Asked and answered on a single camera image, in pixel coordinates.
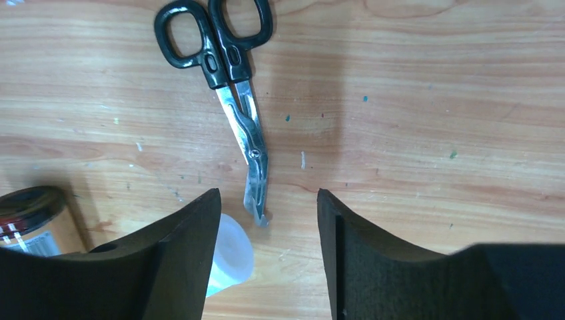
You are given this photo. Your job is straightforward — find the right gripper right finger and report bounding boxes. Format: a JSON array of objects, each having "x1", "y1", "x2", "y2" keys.
[{"x1": 317, "y1": 189, "x2": 564, "y2": 319}]

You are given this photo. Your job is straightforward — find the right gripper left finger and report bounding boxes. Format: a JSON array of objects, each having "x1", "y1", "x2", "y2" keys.
[{"x1": 1, "y1": 189, "x2": 221, "y2": 319}]

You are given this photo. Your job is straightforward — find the white medicine bottle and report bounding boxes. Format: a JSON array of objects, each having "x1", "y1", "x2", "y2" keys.
[{"x1": 206, "y1": 213, "x2": 254, "y2": 297}]

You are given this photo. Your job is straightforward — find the brown medicine bottle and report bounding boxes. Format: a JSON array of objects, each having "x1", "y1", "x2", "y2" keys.
[{"x1": 1, "y1": 186, "x2": 87, "y2": 257}]

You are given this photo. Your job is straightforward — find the black handled scissors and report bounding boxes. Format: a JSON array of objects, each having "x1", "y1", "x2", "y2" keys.
[{"x1": 154, "y1": 1, "x2": 274, "y2": 227}]

